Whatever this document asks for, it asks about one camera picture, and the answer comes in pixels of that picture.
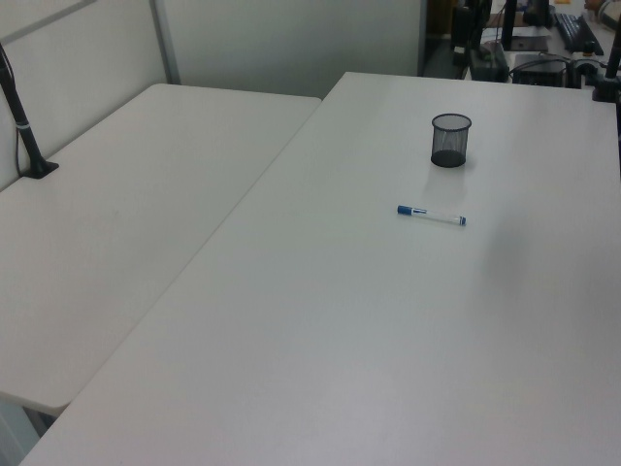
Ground black computer keyboard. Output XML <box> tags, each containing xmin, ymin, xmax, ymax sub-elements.
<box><xmin>552</xmin><ymin>12</ymin><xmax>605</xmax><ymax>56</ymax></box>

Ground small blue object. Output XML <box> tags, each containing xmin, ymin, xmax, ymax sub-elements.
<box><xmin>396</xmin><ymin>204</ymin><xmax>469</xmax><ymax>228</ymax></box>

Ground black camera pole with base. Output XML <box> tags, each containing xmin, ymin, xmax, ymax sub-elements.
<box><xmin>0</xmin><ymin>42</ymin><xmax>60</xmax><ymax>182</ymax></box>

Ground grey metal partition post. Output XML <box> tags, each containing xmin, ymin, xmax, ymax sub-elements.
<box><xmin>148</xmin><ymin>0</ymin><xmax>182</xmax><ymax>85</ymax></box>

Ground black monitor stand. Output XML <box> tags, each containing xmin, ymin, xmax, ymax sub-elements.
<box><xmin>499</xmin><ymin>0</ymin><xmax>519</xmax><ymax>50</ymax></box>

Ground black upright device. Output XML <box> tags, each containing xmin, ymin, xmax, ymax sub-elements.
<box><xmin>451</xmin><ymin>4</ymin><xmax>475</xmax><ymax>68</ymax></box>

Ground white side table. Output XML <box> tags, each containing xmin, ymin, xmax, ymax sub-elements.
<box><xmin>0</xmin><ymin>83</ymin><xmax>324</xmax><ymax>411</ymax></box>

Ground black camera stand clamp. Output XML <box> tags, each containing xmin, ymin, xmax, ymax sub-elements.
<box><xmin>590</xmin><ymin>28</ymin><xmax>621</xmax><ymax>104</ymax></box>

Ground black electronics box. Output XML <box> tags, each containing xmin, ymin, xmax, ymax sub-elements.
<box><xmin>508</xmin><ymin>52</ymin><xmax>572</xmax><ymax>89</ymax></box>

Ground black mesh pen cup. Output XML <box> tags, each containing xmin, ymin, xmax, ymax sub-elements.
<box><xmin>430</xmin><ymin>114</ymin><xmax>473</xmax><ymax>170</ymax></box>

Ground dark grey equipment box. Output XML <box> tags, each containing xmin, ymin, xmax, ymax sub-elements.
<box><xmin>468</xmin><ymin>42</ymin><xmax>510</xmax><ymax>83</ymax></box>

